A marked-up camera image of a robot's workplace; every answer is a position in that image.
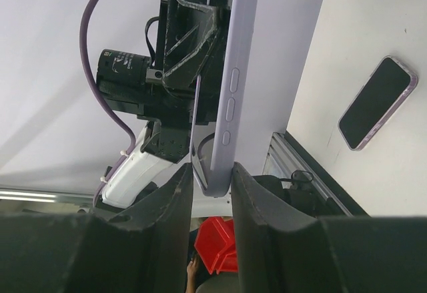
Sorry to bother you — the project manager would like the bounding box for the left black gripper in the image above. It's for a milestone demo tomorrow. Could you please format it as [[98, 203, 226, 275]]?
[[145, 0, 234, 127]]

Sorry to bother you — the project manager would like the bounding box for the red plastic bin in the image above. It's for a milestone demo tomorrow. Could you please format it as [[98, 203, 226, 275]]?
[[194, 216, 238, 274]]

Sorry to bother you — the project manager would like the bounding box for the phone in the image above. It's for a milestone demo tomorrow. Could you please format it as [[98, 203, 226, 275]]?
[[338, 55, 418, 151], [189, 75, 218, 193]]

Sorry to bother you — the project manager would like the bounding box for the phone in clear purple case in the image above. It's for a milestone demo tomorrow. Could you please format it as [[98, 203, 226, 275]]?
[[338, 55, 418, 151]]

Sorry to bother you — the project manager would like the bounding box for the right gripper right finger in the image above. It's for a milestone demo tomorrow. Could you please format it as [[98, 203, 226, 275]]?
[[231, 163, 426, 292]]

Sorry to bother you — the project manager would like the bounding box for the lilac silicone phone case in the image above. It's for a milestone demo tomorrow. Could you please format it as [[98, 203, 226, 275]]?
[[202, 0, 258, 198]]

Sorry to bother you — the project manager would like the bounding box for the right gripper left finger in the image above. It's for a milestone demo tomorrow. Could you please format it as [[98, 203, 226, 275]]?
[[1, 164, 193, 292]]

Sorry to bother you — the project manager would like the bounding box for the aluminium extrusion rail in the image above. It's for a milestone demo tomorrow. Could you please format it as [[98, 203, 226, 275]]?
[[263, 133, 358, 217]]

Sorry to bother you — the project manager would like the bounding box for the person with dark shirt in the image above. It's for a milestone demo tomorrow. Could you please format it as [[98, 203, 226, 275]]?
[[185, 257, 199, 293]]

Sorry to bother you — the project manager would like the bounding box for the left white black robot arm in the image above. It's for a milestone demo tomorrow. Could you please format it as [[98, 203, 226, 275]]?
[[91, 0, 231, 210]]

